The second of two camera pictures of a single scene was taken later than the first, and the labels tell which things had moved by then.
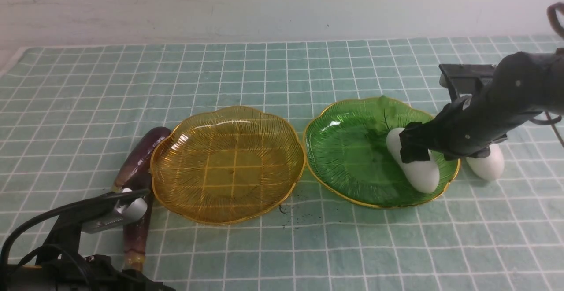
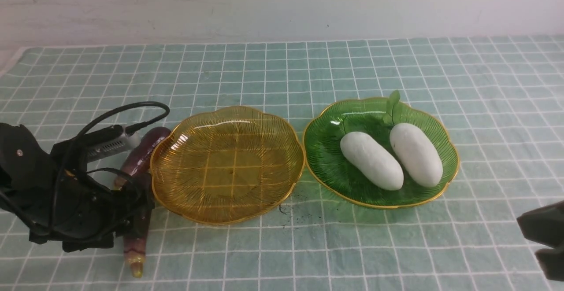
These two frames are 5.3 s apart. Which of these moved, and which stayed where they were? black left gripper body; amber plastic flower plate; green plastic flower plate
Moved: black left gripper body
Stayed: amber plastic flower plate; green plastic flower plate
